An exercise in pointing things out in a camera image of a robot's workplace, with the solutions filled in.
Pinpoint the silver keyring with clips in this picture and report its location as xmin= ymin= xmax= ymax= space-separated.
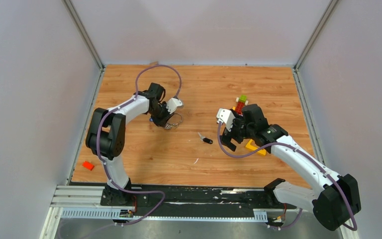
xmin=164 ymin=113 xmax=184 ymax=130

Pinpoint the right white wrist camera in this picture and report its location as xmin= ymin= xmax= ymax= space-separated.
xmin=216 ymin=108 xmax=236 ymax=131

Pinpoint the black head silver key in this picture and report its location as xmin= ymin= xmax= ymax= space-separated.
xmin=198 ymin=132 xmax=213 ymax=144

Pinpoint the red green toy brick car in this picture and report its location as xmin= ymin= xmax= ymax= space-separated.
xmin=232 ymin=95 xmax=248 ymax=115

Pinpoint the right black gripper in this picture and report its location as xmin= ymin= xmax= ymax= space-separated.
xmin=218 ymin=113 xmax=254 ymax=151

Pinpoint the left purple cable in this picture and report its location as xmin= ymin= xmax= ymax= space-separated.
xmin=96 ymin=64 xmax=183 ymax=239

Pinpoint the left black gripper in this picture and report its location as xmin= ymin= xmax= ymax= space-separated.
xmin=149 ymin=103 xmax=175 ymax=129

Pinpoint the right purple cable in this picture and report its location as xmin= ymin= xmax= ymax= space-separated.
xmin=217 ymin=121 xmax=358 ymax=232

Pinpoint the white slotted cable duct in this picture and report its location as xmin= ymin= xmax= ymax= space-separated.
xmin=60 ymin=208 xmax=268 ymax=223

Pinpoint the yellow triangular toy piece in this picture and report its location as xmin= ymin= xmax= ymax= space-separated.
xmin=245 ymin=139 xmax=267 ymax=156

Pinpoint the purple cable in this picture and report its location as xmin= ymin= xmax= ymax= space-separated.
xmin=96 ymin=64 xmax=183 ymax=239
xmin=217 ymin=121 xmax=358 ymax=232

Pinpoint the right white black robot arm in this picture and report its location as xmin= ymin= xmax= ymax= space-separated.
xmin=216 ymin=104 xmax=361 ymax=231

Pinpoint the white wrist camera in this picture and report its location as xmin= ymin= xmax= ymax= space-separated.
xmin=166 ymin=97 xmax=184 ymax=114
xmin=216 ymin=108 xmax=236 ymax=131

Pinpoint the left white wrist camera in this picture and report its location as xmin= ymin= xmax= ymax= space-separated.
xmin=166 ymin=97 xmax=184 ymax=114

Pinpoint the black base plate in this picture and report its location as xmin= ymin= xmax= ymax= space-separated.
xmin=100 ymin=184 xmax=295 ymax=218

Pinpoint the small orange block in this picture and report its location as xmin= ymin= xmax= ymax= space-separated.
xmin=82 ymin=161 xmax=95 ymax=171

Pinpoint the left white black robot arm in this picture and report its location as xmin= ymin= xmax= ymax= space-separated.
xmin=86 ymin=83 xmax=183 ymax=206

